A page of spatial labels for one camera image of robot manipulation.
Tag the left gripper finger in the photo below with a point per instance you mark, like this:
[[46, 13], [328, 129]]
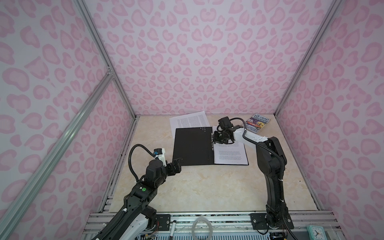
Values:
[[177, 163], [172, 170]]

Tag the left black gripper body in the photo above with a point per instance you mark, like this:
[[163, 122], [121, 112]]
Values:
[[164, 173]]

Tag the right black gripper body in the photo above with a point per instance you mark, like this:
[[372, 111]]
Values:
[[225, 138]]

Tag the printed paper sheet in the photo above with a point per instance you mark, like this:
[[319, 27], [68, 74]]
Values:
[[194, 120]]

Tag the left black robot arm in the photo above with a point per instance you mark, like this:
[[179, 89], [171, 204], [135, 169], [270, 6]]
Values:
[[139, 198]]

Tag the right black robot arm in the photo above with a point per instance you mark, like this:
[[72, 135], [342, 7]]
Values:
[[271, 161]]

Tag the colourful paperback book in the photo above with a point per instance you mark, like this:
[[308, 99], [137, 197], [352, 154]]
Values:
[[255, 123]]

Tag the coiled clear tube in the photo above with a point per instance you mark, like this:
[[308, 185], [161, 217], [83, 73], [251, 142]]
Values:
[[202, 223]]

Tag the white marker pen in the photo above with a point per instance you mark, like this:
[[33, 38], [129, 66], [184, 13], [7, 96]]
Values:
[[172, 231]]

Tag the teal desk clock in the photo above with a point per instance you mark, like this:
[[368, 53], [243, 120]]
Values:
[[316, 233]]

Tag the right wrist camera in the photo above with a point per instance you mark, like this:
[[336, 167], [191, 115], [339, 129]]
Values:
[[225, 123]]

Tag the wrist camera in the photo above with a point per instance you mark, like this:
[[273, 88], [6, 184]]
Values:
[[225, 123], [160, 155]]

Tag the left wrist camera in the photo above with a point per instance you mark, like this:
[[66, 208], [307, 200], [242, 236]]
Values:
[[160, 155]]

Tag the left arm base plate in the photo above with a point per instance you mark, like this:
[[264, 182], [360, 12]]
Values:
[[160, 223]]

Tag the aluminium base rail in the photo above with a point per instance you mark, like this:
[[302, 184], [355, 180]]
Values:
[[229, 222]]

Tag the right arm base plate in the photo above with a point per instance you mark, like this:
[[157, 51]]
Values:
[[259, 222]]

